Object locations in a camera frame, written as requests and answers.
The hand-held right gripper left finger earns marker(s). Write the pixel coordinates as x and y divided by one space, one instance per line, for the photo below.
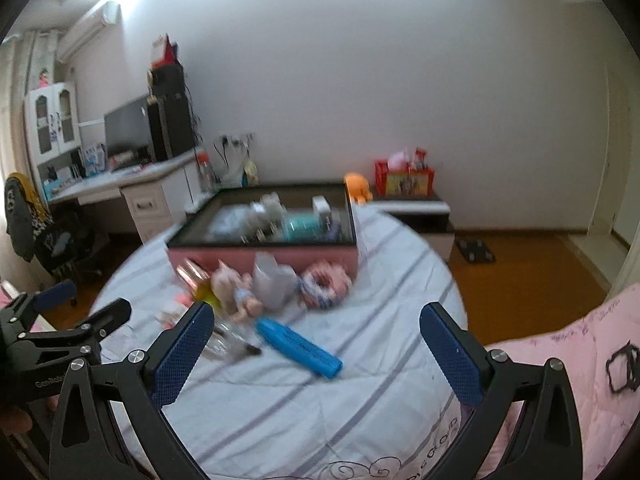
182 355

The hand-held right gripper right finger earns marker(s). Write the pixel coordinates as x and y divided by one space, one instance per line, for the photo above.
450 360

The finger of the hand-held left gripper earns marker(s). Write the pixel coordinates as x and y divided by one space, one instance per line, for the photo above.
112 315
57 292

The small clear glass bottle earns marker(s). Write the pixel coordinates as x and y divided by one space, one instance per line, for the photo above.
225 342

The black makeup brush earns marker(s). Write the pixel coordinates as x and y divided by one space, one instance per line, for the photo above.
247 347

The rose gold tube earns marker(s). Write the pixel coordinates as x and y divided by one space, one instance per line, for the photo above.
192 275

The pig doll blue dress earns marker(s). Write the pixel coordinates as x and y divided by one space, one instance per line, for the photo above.
227 280

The white plastic cup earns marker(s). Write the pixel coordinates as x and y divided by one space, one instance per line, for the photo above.
272 285

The blue plastic case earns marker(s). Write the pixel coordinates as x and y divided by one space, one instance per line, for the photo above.
300 347

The clear plastic bag item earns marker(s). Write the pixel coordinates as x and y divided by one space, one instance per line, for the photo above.
230 222

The pink storage box black rim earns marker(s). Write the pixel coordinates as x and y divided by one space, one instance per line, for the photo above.
295 258

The teal heart-shaped glass dish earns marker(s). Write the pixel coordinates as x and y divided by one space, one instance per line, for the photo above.
302 227

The small white card box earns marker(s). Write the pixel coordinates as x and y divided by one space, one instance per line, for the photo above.
321 207

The person's left hand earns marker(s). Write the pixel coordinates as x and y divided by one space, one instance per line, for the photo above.
12 420

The black office chair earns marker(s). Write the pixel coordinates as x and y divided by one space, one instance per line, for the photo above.
65 245

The yellow and black jacket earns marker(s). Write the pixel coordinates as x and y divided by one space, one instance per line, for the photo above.
22 220

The black bathroom scale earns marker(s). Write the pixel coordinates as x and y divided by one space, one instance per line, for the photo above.
475 251

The pink quilt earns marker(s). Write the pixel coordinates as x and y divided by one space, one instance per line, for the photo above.
575 360

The round table striped cloth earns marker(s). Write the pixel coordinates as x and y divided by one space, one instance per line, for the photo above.
325 410

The blue and white boxes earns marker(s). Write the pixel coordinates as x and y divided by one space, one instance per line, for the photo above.
95 160

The white desk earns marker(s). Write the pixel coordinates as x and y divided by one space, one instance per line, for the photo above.
145 180

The black and white low cabinet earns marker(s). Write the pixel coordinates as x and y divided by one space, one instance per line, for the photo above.
420 207

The white glass-door cabinet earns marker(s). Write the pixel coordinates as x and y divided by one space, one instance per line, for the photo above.
52 125

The clear bottle orange cap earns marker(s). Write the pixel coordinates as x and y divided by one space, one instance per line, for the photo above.
206 172

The beige curtain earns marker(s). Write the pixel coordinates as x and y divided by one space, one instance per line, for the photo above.
12 125

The black computer monitor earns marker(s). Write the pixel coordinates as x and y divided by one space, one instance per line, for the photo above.
127 125

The red crate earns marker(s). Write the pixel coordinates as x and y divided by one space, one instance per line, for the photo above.
407 182

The yellow and blue snack bag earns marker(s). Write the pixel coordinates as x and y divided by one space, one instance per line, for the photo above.
251 172

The black computer tower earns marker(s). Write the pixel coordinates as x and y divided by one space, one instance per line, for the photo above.
170 127

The orange octopus plush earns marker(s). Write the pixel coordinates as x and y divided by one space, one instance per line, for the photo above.
357 186

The white wardrobe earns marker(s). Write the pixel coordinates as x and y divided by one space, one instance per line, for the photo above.
631 260

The pink plush toy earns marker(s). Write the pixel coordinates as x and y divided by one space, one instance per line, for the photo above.
398 159

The small pink doll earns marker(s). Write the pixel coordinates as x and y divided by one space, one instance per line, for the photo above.
44 79

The white air conditioner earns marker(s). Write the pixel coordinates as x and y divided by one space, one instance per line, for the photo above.
87 32

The red and white calendar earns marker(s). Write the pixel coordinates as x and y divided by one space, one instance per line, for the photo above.
164 52

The black square frame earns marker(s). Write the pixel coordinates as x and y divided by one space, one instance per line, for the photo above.
611 365

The white wall socket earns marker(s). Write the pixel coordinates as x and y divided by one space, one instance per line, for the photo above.
240 137

